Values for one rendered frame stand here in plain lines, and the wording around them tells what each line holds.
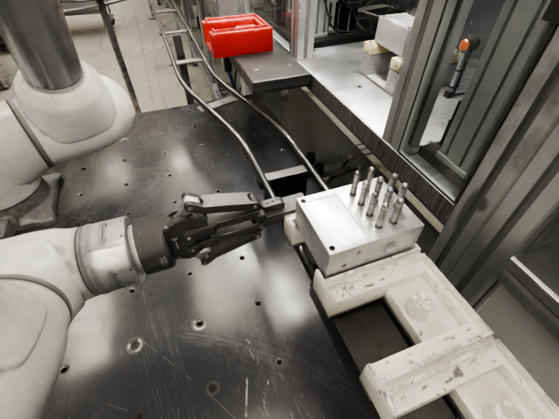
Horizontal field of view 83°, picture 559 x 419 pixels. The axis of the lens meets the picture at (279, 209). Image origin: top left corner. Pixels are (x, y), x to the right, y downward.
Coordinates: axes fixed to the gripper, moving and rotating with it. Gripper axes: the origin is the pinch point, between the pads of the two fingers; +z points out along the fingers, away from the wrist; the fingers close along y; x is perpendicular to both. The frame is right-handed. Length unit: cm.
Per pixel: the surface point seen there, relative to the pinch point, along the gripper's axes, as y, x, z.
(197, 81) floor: -88, 256, 18
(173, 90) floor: -88, 247, -4
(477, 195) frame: 6.3, -12.3, 20.7
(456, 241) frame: -1.4, -13.3, 20.4
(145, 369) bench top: -19.8, -7.2, -25.8
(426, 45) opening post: 18.9, 3.3, 20.5
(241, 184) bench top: -19.8, 30.0, 0.4
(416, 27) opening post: 20.2, 5.9, 20.5
